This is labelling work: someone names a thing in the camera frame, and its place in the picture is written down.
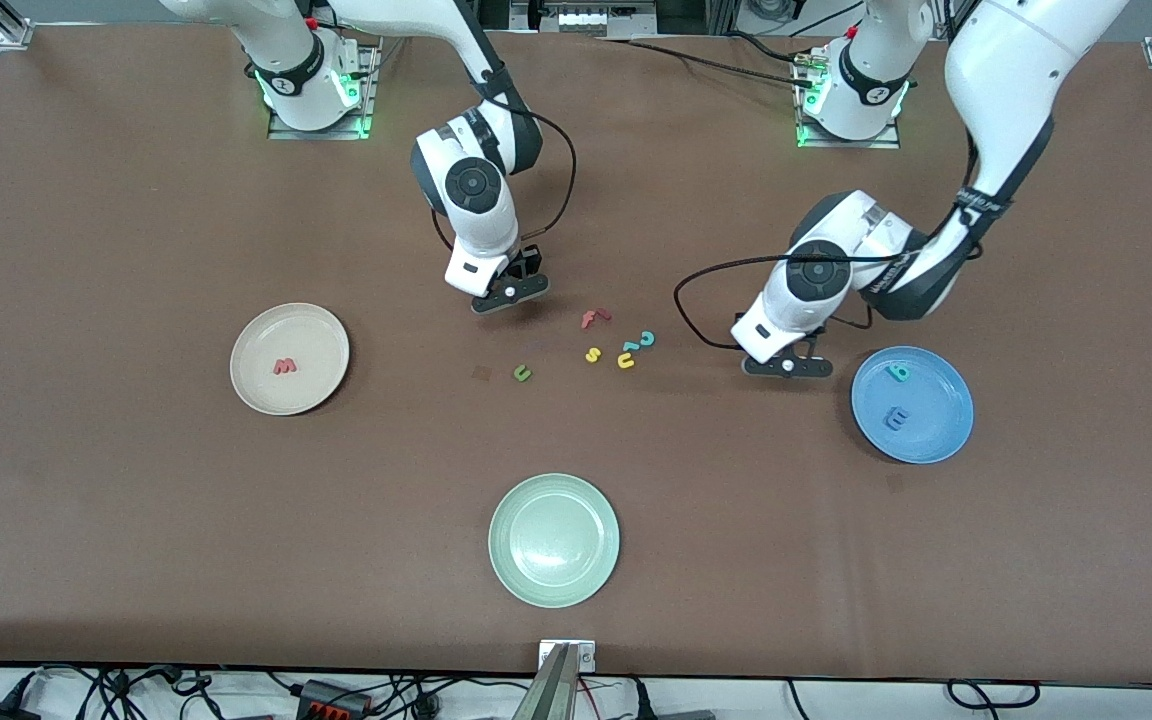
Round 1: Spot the blue plate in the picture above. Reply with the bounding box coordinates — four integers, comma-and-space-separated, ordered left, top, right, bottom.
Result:
851, 345, 975, 465

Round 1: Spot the beige brown plate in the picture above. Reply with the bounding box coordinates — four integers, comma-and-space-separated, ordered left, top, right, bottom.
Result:
230, 303, 351, 417

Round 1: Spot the silver electronics box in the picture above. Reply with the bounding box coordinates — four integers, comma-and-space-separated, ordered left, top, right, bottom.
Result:
511, 0, 657, 39

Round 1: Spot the pale green plate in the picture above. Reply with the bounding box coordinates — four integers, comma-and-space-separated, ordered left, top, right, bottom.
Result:
488, 473, 622, 609

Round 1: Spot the black orange power strip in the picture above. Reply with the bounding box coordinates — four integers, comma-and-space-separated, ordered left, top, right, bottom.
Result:
296, 680, 373, 720

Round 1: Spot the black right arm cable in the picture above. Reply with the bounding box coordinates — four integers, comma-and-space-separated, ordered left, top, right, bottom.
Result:
433, 95, 578, 253

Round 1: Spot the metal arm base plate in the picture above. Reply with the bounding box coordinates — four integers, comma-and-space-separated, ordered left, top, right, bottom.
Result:
796, 45, 903, 151
268, 45, 378, 141

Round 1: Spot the black cable across table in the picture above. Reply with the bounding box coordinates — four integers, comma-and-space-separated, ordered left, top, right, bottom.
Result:
596, 35, 819, 89

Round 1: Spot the looped black cable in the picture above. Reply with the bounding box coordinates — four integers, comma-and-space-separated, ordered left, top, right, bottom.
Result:
946, 680, 1042, 713

